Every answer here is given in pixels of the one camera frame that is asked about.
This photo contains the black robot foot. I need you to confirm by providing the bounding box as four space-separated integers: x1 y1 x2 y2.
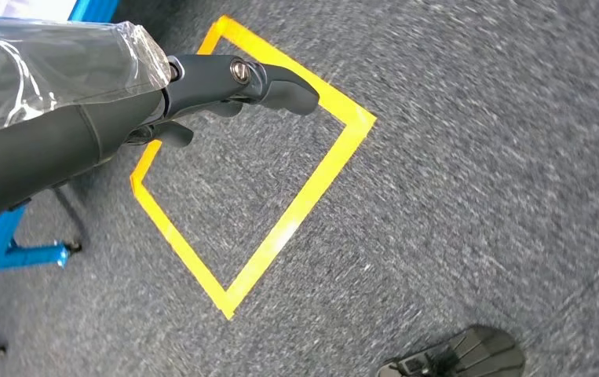
375 324 528 377

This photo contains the blue metal shelf rack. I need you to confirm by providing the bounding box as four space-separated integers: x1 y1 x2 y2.
0 0 122 377

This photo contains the yellow floor tape square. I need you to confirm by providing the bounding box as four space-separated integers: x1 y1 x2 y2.
129 13 378 322

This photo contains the clear plastic hand cover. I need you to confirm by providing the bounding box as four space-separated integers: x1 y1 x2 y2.
0 15 173 141

